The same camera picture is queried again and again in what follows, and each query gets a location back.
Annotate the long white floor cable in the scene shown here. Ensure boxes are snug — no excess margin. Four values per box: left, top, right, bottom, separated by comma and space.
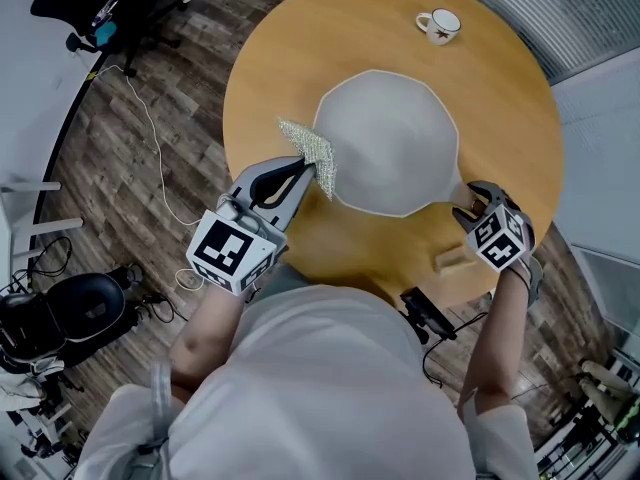
97, 64, 211, 292

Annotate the round wooden table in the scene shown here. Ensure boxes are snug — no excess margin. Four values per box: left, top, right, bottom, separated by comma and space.
222, 0, 565, 309

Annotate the clear plastic bottle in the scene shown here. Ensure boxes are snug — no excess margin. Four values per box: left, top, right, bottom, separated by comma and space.
91, 0, 120, 25

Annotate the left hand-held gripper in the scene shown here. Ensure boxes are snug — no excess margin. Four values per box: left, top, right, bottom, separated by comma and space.
185, 155, 316, 297

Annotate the person's right forearm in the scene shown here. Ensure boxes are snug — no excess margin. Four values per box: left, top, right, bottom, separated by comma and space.
457, 265, 534, 409

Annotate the black waist-mounted device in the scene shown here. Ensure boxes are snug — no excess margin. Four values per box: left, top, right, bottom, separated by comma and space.
399, 287, 459, 344

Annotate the person's left forearm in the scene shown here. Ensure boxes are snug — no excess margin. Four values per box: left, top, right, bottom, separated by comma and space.
168, 280, 251, 394

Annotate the person's white shirt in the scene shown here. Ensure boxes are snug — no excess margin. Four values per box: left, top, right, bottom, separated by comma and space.
74, 285, 539, 480

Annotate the white mug with star print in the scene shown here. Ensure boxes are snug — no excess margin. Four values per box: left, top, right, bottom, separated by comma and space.
415, 7, 463, 47

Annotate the beige sponge block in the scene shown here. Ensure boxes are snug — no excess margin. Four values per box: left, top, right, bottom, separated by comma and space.
432, 245, 476, 274

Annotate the black round padded seat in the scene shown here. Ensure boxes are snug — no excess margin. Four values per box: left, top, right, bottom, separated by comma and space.
0, 272, 141, 369

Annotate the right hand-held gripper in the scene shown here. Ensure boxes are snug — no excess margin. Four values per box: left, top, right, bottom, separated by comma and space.
451, 180, 545, 309

